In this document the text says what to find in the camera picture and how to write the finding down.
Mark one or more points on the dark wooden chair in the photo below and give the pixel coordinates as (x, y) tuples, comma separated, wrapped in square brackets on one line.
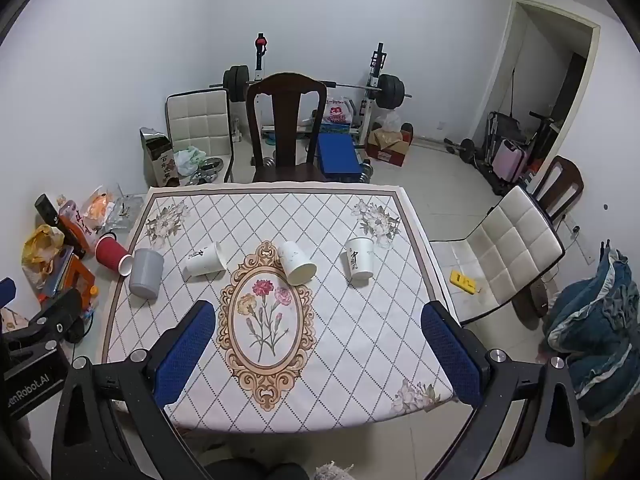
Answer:
[(285, 125), (562, 185)]

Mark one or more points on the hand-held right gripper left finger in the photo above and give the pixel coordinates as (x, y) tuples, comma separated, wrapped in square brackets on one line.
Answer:
[(185, 355)]

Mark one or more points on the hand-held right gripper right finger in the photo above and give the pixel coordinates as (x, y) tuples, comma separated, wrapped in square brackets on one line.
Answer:
[(452, 355)]

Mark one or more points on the blue clothing pile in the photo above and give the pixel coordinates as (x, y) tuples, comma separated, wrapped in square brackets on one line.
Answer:
[(595, 340)]

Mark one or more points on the black cylinder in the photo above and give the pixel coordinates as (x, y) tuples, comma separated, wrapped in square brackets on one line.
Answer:
[(46, 208)]

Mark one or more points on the pink suitcase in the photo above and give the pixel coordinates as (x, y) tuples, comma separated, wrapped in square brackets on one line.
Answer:
[(510, 162)]

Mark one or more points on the yellow plastic bag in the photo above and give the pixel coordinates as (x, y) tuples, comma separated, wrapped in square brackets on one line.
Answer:
[(42, 252)]

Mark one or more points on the black folded cart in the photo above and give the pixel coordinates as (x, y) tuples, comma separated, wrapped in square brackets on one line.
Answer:
[(500, 127)]

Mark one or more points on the black dumbbell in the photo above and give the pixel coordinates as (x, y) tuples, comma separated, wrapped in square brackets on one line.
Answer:
[(465, 149)]

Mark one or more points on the brown printed carton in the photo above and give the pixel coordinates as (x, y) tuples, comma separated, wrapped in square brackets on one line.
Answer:
[(160, 160)]

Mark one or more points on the metal bowl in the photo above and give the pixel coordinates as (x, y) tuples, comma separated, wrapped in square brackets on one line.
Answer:
[(210, 169)]

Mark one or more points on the orange snack bag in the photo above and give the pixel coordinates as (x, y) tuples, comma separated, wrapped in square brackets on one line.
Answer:
[(95, 207)]

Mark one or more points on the white paper cup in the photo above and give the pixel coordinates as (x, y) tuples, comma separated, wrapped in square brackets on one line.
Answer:
[(359, 258), (204, 259), (296, 261)]

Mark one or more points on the red and white plastic bag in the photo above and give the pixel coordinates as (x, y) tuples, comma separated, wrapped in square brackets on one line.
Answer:
[(338, 110)]

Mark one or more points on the black barbell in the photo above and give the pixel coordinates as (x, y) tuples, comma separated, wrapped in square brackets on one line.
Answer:
[(390, 91)]

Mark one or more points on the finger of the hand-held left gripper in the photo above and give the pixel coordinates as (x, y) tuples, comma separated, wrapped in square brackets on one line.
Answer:
[(5, 291), (57, 310)]

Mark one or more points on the white padded chair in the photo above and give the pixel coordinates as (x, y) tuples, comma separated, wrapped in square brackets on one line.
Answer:
[(200, 120), (505, 255)]

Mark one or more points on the blue weight bench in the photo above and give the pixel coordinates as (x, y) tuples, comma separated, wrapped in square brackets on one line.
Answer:
[(337, 155)]

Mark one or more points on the clear plastic bag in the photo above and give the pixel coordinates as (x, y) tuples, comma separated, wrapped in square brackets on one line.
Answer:
[(124, 210)]

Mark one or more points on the dark clothing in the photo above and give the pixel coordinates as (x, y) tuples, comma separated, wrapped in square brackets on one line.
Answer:
[(255, 470)]

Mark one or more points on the red paper cup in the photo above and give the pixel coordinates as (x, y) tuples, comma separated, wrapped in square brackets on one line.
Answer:
[(111, 255)]

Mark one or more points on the orange box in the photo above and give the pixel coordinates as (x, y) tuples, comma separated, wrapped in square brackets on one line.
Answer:
[(75, 282)]

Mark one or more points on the white weight bench rack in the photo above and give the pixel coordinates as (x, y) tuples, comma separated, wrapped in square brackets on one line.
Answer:
[(372, 85)]

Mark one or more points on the grey fluffy cloth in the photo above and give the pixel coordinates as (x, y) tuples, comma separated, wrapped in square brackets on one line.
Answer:
[(332, 471)]

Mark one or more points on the yellow tool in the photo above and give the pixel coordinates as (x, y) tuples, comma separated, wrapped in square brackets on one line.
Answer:
[(463, 282)]

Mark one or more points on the floral patterned tablecloth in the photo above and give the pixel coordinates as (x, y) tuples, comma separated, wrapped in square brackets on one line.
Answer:
[(280, 260)]

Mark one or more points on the cardboard box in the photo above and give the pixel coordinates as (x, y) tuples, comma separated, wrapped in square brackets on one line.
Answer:
[(390, 149)]

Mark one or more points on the green and white plastic bag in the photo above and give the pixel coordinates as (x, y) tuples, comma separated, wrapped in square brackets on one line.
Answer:
[(190, 157)]

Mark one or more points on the grey plastic cup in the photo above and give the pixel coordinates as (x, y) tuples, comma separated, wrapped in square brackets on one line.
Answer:
[(146, 272)]

